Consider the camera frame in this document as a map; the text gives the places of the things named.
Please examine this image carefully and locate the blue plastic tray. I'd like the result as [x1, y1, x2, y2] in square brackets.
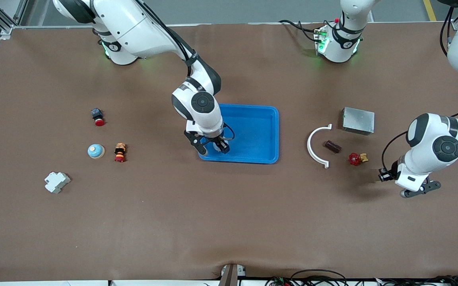
[198, 104, 280, 164]

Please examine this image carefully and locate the red handwheel brass valve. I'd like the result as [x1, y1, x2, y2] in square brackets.
[347, 152, 369, 166]

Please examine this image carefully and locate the grey metal box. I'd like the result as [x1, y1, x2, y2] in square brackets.
[341, 107, 375, 136]

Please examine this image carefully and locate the brown cylinder part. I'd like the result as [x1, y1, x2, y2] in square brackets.
[323, 140, 342, 154]

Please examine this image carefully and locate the white curved plastic arc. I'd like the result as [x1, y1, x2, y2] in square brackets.
[307, 124, 332, 169]

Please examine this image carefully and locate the red button black base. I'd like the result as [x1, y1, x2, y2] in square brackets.
[91, 108, 106, 127]

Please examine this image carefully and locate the metal table edge clamp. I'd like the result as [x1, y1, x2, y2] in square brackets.
[218, 263, 247, 286]

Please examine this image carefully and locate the white circuit breaker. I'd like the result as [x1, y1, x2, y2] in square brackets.
[45, 172, 71, 194]

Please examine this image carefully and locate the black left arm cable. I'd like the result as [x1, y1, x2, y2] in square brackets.
[382, 6, 458, 171]

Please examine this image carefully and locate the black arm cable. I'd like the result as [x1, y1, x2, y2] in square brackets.
[382, 6, 458, 171]
[134, 0, 236, 142]

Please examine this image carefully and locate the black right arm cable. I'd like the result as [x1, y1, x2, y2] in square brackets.
[134, 0, 236, 142]

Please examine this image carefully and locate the black base power cable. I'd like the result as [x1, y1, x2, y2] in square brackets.
[279, 19, 323, 43]

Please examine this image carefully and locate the tangle of cables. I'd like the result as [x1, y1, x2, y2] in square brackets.
[265, 269, 458, 286]

